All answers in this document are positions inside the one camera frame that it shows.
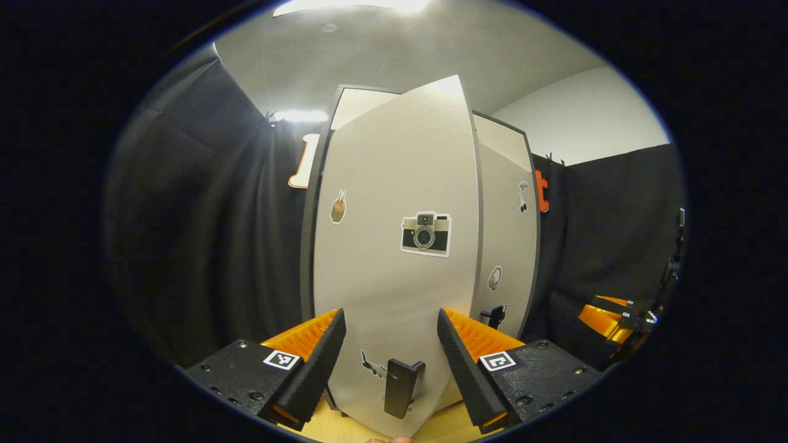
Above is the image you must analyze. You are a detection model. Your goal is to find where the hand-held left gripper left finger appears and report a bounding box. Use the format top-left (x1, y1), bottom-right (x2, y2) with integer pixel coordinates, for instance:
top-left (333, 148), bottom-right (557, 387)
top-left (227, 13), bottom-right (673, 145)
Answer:
top-left (185, 308), bottom-right (347, 431)

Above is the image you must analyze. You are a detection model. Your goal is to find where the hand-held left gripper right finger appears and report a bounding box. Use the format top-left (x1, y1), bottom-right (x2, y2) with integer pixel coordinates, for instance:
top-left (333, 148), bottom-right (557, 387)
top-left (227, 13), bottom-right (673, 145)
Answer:
top-left (437, 308), bottom-right (604, 434)

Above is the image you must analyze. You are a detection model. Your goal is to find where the white cabinet door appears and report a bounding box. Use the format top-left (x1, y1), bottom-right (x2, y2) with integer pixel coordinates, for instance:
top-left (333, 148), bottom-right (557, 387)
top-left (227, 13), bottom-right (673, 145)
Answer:
top-left (471, 145), bottom-right (541, 339)
top-left (313, 75), bottom-right (482, 439)

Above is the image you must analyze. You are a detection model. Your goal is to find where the white shoe cabinet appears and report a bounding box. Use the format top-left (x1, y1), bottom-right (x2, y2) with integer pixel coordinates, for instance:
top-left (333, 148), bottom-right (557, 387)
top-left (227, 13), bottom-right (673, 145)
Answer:
top-left (300, 84), bottom-right (542, 413)

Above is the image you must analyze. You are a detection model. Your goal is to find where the ceiling light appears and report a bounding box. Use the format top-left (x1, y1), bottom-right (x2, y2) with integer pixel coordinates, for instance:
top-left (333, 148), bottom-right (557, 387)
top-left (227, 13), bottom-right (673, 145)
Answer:
top-left (274, 0), bottom-right (432, 16)

